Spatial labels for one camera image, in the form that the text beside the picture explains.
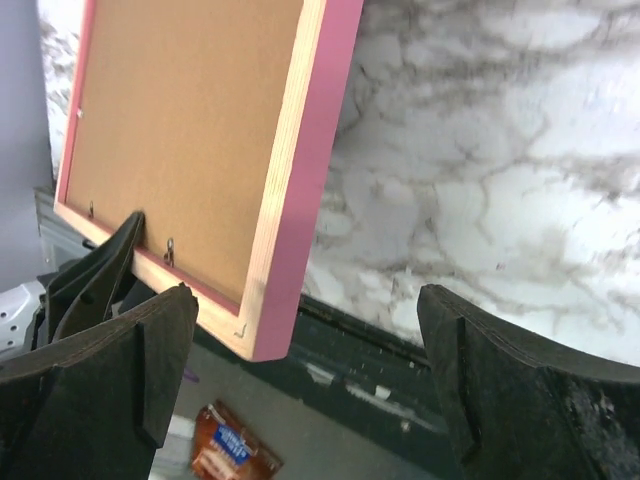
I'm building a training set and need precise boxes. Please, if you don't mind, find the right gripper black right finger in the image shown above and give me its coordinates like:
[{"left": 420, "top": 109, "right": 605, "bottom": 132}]
[{"left": 417, "top": 285, "right": 639, "bottom": 479}]

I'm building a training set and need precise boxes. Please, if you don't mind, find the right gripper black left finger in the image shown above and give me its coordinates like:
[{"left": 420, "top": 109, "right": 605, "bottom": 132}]
[{"left": 1, "top": 284, "right": 198, "bottom": 479}]

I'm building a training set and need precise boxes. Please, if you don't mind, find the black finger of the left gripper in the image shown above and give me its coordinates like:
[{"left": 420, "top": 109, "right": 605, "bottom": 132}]
[{"left": 44, "top": 211, "right": 144, "bottom": 343}]

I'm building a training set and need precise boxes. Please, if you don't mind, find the pink wooden picture frame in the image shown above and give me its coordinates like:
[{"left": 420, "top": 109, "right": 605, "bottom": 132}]
[{"left": 54, "top": 1, "right": 362, "bottom": 362}]

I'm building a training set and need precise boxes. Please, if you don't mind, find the brown fibreboard backing board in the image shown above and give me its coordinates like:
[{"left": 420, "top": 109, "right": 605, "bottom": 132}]
[{"left": 67, "top": 1, "right": 303, "bottom": 303}]

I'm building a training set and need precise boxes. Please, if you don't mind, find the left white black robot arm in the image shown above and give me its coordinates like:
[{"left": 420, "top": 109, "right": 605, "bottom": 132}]
[{"left": 1, "top": 211, "right": 145, "bottom": 361}]

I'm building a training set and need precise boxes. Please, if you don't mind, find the brown snack wrapper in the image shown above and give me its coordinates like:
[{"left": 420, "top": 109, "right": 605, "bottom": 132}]
[{"left": 190, "top": 399, "right": 284, "bottom": 480}]

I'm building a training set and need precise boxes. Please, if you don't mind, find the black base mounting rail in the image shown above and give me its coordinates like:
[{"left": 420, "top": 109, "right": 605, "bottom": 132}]
[{"left": 194, "top": 295, "right": 461, "bottom": 479}]

